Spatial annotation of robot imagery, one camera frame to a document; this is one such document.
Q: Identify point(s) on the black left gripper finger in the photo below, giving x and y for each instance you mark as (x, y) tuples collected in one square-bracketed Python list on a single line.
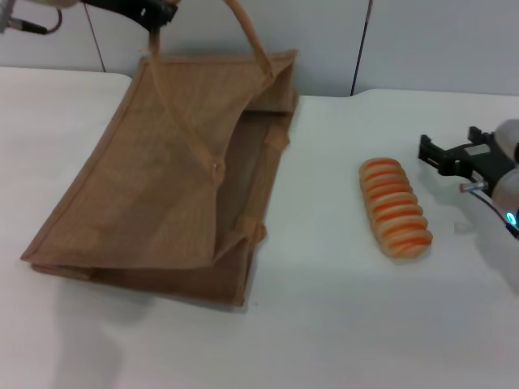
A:
[(160, 14)]

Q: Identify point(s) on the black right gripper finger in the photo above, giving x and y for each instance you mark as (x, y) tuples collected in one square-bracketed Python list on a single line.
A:
[(431, 152), (479, 134)]

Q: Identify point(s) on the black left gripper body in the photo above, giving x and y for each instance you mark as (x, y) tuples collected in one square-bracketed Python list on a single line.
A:
[(117, 10)]

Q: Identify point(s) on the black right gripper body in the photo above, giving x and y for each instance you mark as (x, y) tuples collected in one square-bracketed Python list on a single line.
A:
[(470, 160)]

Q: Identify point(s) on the orange striped bread loaf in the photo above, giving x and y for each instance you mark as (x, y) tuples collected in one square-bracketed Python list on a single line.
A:
[(395, 210)]

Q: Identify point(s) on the brown jute handbag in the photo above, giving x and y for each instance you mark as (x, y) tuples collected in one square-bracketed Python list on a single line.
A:
[(170, 182)]

